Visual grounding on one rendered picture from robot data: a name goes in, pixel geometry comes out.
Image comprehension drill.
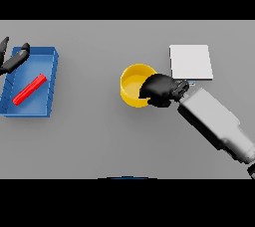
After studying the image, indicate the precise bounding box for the red beaker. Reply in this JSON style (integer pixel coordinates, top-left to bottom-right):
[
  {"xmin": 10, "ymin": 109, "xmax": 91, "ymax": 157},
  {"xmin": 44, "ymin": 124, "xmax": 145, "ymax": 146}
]
[{"xmin": 12, "ymin": 73, "xmax": 48, "ymax": 107}]

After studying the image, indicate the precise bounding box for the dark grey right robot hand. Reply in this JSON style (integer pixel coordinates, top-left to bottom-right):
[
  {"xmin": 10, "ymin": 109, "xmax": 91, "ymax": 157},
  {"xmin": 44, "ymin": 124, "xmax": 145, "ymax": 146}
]
[{"xmin": 137, "ymin": 73, "xmax": 190, "ymax": 109}]

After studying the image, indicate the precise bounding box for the yellow bowl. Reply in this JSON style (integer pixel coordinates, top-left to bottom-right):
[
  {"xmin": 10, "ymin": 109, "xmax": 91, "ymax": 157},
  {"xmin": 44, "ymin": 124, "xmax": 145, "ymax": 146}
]
[{"xmin": 120, "ymin": 63, "xmax": 158, "ymax": 109}]

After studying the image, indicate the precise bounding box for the pale square measuring scale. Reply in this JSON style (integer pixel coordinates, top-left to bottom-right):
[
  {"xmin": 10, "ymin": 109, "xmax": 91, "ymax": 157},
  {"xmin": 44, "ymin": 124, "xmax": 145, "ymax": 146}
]
[{"xmin": 168, "ymin": 44, "xmax": 214, "ymax": 82}]

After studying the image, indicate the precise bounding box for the blue plastic tray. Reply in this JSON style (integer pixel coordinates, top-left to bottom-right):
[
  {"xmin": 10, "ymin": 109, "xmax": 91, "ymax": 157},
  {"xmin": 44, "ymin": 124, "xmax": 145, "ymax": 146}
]
[{"xmin": 0, "ymin": 46, "xmax": 60, "ymax": 118}]

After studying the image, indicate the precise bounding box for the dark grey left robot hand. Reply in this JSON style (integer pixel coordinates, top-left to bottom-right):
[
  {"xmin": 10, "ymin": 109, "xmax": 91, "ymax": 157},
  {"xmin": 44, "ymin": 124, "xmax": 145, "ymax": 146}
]
[{"xmin": 0, "ymin": 36, "xmax": 31, "ymax": 76}]

